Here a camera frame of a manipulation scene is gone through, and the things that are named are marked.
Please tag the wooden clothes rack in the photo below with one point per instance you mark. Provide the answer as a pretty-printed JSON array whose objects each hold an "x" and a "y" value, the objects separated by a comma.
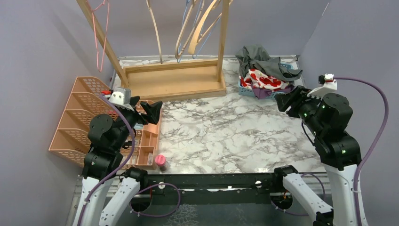
[{"x": 168, "y": 81}]

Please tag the blue plastic basket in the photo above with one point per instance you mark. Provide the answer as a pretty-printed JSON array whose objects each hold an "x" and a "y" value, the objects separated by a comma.
[{"x": 249, "y": 93}]

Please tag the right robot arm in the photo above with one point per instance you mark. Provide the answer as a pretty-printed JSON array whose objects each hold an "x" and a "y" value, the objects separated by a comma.
[{"x": 327, "y": 119}]

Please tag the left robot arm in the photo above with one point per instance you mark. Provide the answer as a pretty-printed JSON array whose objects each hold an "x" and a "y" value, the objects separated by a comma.
[{"x": 104, "y": 160}]

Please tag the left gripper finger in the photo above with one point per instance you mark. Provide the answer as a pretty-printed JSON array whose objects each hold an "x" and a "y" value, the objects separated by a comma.
[
  {"x": 152, "y": 111},
  {"x": 134, "y": 100}
]

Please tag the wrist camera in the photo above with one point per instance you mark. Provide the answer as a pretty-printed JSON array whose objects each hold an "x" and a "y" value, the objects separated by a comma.
[
  {"x": 328, "y": 85},
  {"x": 119, "y": 97}
]

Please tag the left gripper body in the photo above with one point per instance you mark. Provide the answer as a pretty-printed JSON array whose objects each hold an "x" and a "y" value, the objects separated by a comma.
[{"x": 132, "y": 117}]

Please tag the red poppy print cloth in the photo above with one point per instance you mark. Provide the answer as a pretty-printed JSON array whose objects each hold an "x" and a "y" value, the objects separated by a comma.
[{"x": 256, "y": 79}]

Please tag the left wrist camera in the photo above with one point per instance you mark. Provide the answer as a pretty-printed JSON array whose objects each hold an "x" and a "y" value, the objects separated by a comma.
[{"x": 119, "y": 97}]

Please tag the peach plastic file organizer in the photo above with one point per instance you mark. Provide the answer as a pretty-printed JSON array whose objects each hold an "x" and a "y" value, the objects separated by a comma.
[{"x": 70, "y": 140}]

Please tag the pink capped bottle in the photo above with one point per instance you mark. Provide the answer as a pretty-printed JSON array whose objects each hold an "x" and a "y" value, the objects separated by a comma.
[{"x": 161, "y": 162}]

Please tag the blue wire hanger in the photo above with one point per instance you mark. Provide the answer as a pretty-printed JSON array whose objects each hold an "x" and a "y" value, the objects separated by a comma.
[{"x": 199, "y": 46}]

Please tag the purple cloth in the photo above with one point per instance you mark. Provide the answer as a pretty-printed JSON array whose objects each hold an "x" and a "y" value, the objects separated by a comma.
[{"x": 266, "y": 93}]

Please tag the grey skirt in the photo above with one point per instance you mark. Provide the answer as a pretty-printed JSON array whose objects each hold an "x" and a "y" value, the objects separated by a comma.
[{"x": 256, "y": 57}]

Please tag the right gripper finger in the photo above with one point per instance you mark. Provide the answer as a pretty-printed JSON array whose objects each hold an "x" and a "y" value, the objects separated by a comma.
[
  {"x": 284, "y": 101},
  {"x": 301, "y": 90}
]

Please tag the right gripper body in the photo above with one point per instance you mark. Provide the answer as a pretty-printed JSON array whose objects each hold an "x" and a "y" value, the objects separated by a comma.
[{"x": 304, "y": 106}]

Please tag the peach compartment tray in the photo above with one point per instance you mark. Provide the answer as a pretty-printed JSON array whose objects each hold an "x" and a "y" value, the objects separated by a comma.
[{"x": 146, "y": 147}]

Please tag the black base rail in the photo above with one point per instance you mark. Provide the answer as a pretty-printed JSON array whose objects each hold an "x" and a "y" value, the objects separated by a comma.
[{"x": 204, "y": 189}]

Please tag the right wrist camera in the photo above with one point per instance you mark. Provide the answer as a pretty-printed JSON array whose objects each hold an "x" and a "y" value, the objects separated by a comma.
[{"x": 328, "y": 85}]

